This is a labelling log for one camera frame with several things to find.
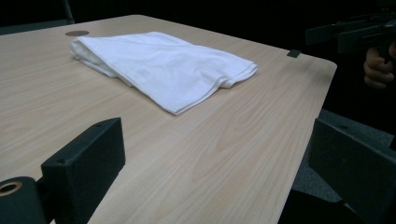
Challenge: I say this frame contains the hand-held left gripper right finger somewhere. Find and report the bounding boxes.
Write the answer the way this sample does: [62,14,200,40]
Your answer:
[307,118,396,224]

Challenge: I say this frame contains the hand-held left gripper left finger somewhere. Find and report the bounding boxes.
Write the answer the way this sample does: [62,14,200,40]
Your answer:
[41,117,126,224]

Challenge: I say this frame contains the white towel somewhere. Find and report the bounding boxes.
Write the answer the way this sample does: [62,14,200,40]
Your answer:
[69,31,259,116]

